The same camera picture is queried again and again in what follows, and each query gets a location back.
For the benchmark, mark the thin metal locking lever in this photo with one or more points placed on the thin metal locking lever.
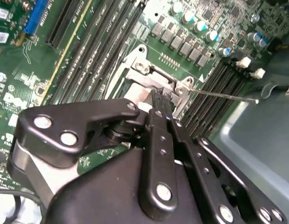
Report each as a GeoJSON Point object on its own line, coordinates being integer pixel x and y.
{"type": "Point", "coordinates": [223, 96]}

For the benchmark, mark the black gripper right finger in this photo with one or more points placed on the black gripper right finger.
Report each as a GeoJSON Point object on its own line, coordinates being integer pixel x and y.
{"type": "Point", "coordinates": [198, 163]}

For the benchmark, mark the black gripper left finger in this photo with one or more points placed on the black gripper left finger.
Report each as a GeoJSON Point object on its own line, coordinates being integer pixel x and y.
{"type": "Point", "coordinates": [53, 126]}

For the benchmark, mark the silver CPU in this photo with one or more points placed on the silver CPU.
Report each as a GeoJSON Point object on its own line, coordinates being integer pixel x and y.
{"type": "Point", "coordinates": [138, 95]}

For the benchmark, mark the metal socket cover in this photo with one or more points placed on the metal socket cover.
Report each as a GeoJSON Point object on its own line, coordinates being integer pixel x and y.
{"type": "Point", "coordinates": [146, 80]}

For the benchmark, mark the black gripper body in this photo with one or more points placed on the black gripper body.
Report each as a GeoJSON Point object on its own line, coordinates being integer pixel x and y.
{"type": "Point", "coordinates": [100, 198]}

